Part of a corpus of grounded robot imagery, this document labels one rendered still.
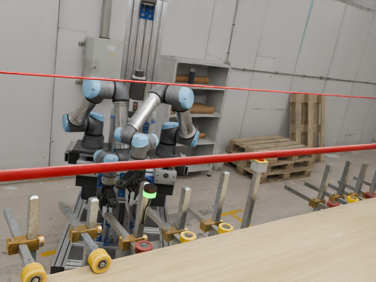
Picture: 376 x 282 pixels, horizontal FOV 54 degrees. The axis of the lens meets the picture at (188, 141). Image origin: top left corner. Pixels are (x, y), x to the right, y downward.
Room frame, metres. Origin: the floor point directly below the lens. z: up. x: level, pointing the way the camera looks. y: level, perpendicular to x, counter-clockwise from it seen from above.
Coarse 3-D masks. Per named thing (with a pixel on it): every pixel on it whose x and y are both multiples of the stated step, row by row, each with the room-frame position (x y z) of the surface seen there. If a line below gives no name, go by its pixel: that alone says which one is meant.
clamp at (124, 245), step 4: (128, 236) 1.59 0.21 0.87; (132, 236) 1.60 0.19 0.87; (144, 236) 1.62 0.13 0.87; (120, 240) 1.56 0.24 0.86; (124, 240) 1.55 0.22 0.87; (128, 240) 1.56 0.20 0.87; (132, 240) 1.57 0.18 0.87; (136, 240) 1.58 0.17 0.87; (140, 240) 1.60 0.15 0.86; (144, 240) 1.61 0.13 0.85; (120, 244) 1.56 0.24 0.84; (124, 244) 1.54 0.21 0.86; (128, 244) 1.56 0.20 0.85; (120, 248) 1.56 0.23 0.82; (124, 248) 1.54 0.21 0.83; (128, 248) 1.56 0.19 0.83
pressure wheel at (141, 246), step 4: (136, 244) 1.48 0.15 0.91; (140, 244) 1.49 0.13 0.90; (144, 244) 1.49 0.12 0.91; (148, 244) 1.50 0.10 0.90; (136, 248) 1.46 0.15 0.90; (140, 248) 1.45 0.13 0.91; (144, 248) 1.46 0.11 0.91; (148, 248) 1.46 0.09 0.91; (152, 248) 1.48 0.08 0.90; (136, 252) 1.46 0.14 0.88; (140, 252) 1.45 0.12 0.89
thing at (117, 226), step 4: (108, 212) 1.81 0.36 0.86; (104, 216) 1.80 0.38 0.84; (108, 216) 1.77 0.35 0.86; (112, 216) 1.78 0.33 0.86; (108, 220) 1.76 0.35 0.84; (112, 220) 1.73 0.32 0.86; (116, 220) 1.74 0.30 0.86; (112, 224) 1.72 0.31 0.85; (116, 224) 1.70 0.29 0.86; (120, 224) 1.71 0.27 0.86; (116, 228) 1.68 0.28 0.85; (120, 228) 1.67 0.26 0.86; (116, 232) 1.67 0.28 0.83; (120, 232) 1.64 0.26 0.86; (124, 232) 1.64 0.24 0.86; (120, 236) 1.64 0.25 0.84; (132, 244) 1.55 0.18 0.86; (132, 248) 1.54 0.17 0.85
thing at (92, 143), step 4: (84, 132) 2.30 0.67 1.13; (84, 136) 2.29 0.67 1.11; (88, 136) 2.28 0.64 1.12; (92, 136) 2.28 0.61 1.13; (96, 136) 2.28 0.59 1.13; (100, 136) 2.31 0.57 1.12; (84, 140) 2.29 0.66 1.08; (88, 140) 2.27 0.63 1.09; (92, 140) 2.27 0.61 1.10; (96, 140) 2.28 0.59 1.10; (100, 140) 2.30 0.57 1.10; (84, 144) 2.27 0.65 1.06; (88, 144) 2.26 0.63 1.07; (92, 144) 2.26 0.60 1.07; (96, 144) 2.27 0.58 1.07; (100, 144) 2.30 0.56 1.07; (88, 148) 2.26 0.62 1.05; (92, 148) 2.26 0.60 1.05; (96, 148) 2.27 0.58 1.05; (100, 148) 2.29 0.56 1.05
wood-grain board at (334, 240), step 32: (288, 224) 1.96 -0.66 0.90; (320, 224) 2.03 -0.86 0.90; (352, 224) 2.11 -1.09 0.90; (128, 256) 1.39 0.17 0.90; (160, 256) 1.43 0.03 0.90; (192, 256) 1.47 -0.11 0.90; (224, 256) 1.52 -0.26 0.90; (256, 256) 1.56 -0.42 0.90; (288, 256) 1.61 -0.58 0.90; (320, 256) 1.66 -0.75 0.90; (352, 256) 1.72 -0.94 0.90
